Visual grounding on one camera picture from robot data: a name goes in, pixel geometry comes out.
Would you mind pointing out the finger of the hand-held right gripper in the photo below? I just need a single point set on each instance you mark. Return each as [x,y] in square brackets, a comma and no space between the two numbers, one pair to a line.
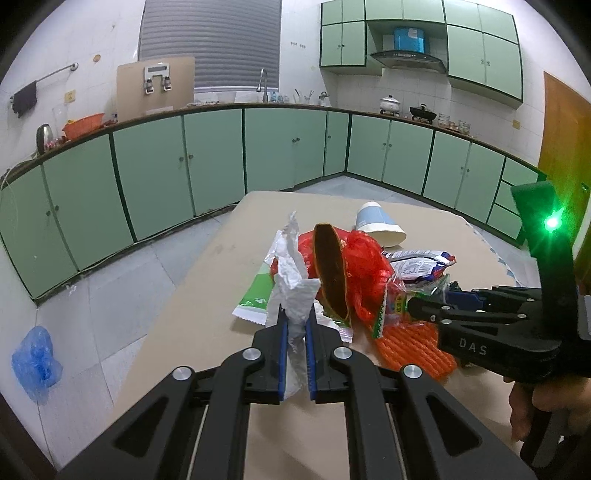
[429,308]
[466,299]

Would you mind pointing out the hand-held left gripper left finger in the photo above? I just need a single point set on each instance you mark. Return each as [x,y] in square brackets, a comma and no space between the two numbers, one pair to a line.
[282,355]

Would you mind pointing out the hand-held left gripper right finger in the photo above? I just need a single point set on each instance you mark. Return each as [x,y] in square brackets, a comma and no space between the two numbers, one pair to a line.
[311,355]

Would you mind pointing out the green and red wrapper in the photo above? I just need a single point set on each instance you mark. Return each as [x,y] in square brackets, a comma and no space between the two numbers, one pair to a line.
[392,307]

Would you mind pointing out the green and white salt bag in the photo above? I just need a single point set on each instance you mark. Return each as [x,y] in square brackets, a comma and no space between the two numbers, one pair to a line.
[254,300]

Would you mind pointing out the white paper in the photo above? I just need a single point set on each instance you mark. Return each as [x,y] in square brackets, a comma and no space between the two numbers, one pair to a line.
[293,286]

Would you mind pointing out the blue and white paper cup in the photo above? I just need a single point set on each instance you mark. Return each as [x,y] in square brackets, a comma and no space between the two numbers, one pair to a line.
[376,219]

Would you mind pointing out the person's right hand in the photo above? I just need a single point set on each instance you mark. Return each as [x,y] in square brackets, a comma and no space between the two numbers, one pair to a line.
[519,410]

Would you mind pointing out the white blue red snack packet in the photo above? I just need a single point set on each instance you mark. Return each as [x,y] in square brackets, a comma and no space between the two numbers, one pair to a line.
[415,267]

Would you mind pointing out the orange foam fruit net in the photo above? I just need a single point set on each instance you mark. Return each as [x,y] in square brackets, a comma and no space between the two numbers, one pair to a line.
[411,350]

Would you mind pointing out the white blue scalloped tablecloth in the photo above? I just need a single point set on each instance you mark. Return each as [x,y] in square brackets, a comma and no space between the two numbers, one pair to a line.
[491,254]

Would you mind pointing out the red plastic net bag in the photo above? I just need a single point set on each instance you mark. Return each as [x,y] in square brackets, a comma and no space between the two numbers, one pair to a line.
[364,267]

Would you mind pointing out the brown fruit peel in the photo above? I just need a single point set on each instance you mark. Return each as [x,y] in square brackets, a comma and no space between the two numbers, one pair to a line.
[330,272]

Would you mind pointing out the glass jar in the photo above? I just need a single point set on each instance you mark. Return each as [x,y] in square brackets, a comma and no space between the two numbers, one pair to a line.
[464,126]
[443,120]

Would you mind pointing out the wooden door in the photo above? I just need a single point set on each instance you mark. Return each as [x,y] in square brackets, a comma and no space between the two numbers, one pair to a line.
[563,138]

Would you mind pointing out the black wok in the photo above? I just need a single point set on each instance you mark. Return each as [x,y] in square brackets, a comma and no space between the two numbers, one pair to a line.
[422,112]

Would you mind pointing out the white lidded pot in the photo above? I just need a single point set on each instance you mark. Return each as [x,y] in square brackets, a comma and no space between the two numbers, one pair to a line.
[389,105]

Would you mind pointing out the green lower kitchen cabinets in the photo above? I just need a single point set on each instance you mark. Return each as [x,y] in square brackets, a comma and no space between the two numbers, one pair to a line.
[152,175]

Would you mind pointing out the green kitchen cabinets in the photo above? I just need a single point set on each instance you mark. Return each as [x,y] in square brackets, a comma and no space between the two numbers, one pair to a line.
[466,50]
[152,175]

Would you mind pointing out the utensil holder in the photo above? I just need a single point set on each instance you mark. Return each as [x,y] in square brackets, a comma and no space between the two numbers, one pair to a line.
[305,98]

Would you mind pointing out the black range hood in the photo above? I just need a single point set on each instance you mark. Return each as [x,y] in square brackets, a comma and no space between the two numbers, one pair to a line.
[406,60]

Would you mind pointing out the blue plastic bag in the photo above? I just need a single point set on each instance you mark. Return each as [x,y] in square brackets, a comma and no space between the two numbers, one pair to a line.
[34,364]

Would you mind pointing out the green upper kitchen cabinets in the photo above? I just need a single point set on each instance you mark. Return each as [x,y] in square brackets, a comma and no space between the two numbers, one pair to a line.
[466,50]

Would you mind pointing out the steel kitchen faucet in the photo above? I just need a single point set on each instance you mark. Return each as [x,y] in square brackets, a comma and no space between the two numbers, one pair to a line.
[265,92]

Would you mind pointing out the blue hood chimney cover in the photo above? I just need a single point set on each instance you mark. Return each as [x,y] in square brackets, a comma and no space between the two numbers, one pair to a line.
[408,39]

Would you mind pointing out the orange plastic basin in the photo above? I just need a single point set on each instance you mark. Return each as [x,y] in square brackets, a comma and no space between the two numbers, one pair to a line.
[83,127]

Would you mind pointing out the beige board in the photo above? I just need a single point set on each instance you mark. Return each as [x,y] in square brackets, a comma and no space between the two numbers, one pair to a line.
[131,92]

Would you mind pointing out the grey window blind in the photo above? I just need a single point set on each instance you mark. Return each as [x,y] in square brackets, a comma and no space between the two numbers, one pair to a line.
[212,41]

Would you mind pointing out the steel kettle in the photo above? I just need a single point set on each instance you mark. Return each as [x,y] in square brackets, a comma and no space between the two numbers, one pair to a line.
[44,138]

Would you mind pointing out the clear plastic jug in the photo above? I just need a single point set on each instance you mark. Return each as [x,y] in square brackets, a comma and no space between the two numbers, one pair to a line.
[60,120]

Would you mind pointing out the dark cloth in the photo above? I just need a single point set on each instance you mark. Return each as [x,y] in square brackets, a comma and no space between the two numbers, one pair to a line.
[25,99]

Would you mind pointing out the white metal bracket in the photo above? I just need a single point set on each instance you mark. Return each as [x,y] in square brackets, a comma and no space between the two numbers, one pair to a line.
[157,70]

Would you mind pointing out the yellow wall socket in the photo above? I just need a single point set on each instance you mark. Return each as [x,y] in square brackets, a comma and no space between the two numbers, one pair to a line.
[70,96]

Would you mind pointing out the metal towel rail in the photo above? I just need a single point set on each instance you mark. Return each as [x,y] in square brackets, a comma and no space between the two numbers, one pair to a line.
[55,74]

